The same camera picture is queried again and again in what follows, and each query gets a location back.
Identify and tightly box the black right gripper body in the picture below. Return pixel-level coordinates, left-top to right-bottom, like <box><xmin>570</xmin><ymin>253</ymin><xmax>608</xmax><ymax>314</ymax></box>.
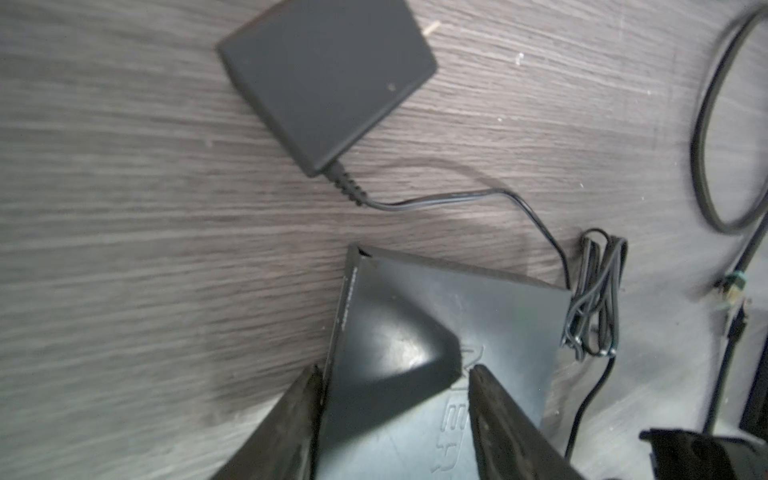
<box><xmin>639</xmin><ymin>429</ymin><xmax>767</xmax><ymax>480</ymax></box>

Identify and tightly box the black braided ethernet cable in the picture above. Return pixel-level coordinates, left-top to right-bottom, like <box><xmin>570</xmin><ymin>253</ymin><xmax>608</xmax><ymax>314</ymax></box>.
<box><xmin>689</xmin><ymin>4</ymin><xmax>768</xmax><ymax>436</ymax></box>

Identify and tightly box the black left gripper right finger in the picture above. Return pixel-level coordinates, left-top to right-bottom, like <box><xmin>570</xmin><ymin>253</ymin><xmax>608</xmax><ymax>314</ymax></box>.
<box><xmin>468</xmin><ymin>364</ymin><xmax>582</xmax><ymax>479</ymax></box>

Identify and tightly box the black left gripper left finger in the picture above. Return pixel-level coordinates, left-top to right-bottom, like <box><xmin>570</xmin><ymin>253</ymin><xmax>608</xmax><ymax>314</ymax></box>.
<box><xmin>213</xmin><ymin>365</ymin><xmax>323</xmax><ymax>479</ymax></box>

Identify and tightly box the black power adapter with cord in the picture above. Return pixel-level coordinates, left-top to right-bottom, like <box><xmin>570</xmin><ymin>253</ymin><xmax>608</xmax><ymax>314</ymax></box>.
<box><xmin>215</xmin><ymin>0</ymin><xmax>629</xmax><ymax>463</ymax></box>

